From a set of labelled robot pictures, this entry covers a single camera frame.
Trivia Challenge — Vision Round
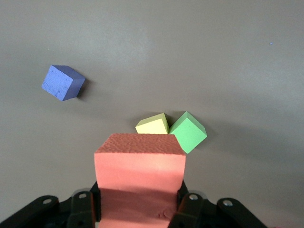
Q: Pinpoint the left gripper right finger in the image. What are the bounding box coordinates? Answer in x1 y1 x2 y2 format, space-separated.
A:
169 180 205 228

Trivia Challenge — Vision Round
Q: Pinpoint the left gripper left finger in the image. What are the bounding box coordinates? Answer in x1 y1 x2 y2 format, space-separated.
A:
67 181 102 228

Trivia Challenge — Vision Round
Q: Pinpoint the orange foam cube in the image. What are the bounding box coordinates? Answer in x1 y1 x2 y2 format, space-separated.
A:
94 133 187 228

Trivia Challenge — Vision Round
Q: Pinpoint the green foam cube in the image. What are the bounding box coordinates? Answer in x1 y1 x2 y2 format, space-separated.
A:
169 111 207 154

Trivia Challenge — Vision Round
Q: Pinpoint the yellow foam cube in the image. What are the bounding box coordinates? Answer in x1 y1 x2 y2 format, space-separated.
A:
135 113 170 135

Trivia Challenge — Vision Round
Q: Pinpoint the purple foam cube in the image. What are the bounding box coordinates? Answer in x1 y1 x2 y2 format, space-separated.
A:
41 65 86 102

